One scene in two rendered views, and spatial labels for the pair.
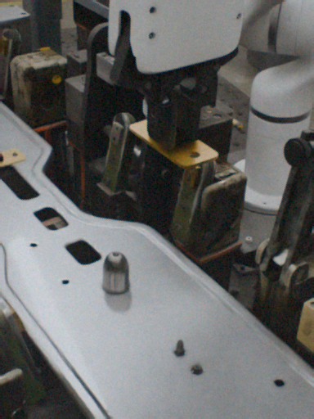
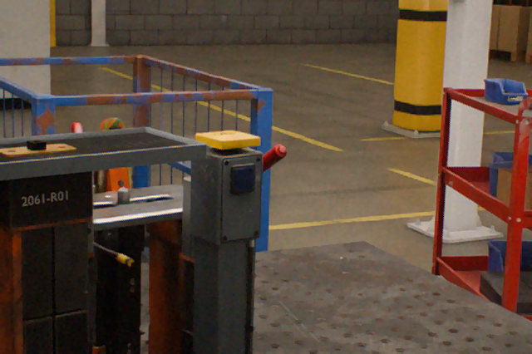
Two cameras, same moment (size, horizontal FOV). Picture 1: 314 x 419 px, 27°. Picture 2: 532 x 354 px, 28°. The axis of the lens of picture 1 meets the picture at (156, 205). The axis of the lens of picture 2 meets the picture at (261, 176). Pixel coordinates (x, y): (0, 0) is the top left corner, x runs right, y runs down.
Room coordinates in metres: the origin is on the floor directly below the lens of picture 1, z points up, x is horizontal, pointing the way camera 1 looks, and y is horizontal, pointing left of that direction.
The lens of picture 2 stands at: (1.49, -1.06, 1.38)
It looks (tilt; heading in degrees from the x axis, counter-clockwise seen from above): 12 degrees down; 90
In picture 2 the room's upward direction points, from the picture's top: 2 degrees clockwise
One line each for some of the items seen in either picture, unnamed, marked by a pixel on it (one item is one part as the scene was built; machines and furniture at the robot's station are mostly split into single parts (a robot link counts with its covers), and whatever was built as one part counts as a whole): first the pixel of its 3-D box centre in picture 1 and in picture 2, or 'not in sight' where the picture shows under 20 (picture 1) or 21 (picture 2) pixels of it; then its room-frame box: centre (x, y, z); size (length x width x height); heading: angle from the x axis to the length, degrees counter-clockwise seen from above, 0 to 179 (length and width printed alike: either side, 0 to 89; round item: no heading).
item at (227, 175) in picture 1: (206, 277); not in sight; (0.73, -0.08, 0.88); 0.11 x 0.09 x 0.37; 127
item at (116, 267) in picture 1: (115, 274); not in sight; (0.58, 0.04, 1.02); 0.03 x 0.03 x 0.07
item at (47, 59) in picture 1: (43, 153); not in sight; (1.07, 0.22, 0.89); 0.13 x 0.11 x 0.38; 127
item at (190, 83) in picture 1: (197, 96); not in sight; (0.50, -0.03, 1.28); 0.03 x 0.03 x 0.07; 37
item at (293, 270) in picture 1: (297, 272); not in sight; (0.54, -0.16, 1.06); 0.03 x 0.01 x 0.03; 127
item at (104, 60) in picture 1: (142, 183); not in sight; (0.89, 0.02, 0.94); 0.18 x 0.13 x 0.49; 37
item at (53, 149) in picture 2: not in sight; (36, 146); (1.23, 0.13, 1.17); 0.08 x 0.04 x 0.01; 36
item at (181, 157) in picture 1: (172, 136); not in sight; (0.49, -0.01, 1.25); 0.08 x 0.04 x 0.01; 37
